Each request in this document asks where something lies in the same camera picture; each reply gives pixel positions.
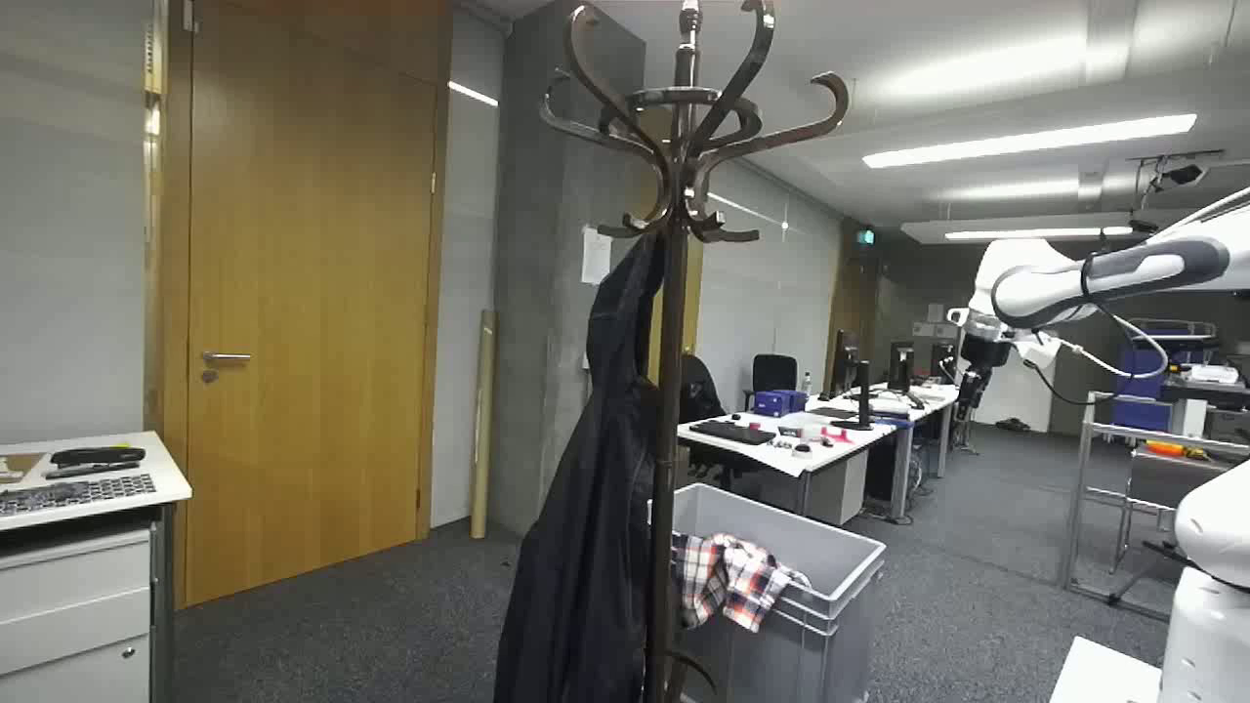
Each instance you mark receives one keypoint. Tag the red white plaid shirt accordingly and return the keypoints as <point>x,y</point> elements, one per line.
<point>727,578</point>

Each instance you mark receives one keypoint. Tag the white robot base table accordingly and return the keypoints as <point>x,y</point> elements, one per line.
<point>1099,677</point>

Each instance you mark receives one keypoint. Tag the black hanging jacket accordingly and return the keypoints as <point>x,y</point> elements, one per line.
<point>589,547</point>

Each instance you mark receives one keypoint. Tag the grey plastic basin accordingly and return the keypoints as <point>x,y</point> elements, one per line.
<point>833,625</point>

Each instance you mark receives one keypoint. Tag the dark wooden coat rack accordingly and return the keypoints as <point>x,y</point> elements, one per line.
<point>669,392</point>

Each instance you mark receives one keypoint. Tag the black office keyboard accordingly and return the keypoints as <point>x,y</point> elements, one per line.
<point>732,433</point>

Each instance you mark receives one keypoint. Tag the black office chair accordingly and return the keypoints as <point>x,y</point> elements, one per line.
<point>775,374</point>

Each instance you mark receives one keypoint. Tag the blue storage box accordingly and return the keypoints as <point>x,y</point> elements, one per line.
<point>777,399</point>

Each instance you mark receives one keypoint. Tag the white office desk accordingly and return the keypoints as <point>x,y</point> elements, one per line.
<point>807,455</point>

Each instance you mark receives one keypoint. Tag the green exit sign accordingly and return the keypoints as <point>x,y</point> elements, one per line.
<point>863,236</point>

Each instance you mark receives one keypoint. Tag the wooden door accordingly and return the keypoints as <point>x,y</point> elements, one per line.
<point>313,300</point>

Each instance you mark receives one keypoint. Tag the short ceiling light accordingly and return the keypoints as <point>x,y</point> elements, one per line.
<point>1009,191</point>

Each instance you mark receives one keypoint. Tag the long ceiling light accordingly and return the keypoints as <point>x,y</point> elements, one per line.
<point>1027,141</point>

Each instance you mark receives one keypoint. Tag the blue equipment cabinet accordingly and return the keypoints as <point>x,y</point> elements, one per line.
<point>1143,411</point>

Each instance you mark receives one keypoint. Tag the black device on cabinet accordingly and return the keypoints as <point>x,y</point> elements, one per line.
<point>100,460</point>

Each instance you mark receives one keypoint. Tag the grey keyboard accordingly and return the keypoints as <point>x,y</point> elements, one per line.
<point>80,493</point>

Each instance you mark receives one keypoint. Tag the white drawer cabinet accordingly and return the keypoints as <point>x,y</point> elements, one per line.
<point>80,598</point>

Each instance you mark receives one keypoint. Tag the white paper sheet on wall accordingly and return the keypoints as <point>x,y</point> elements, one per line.
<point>596,254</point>

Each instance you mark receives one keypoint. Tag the metal frame cart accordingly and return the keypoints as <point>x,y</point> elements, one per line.
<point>1106,493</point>

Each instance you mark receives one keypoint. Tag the ceiling mounted camera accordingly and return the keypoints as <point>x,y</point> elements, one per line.
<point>1179,172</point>

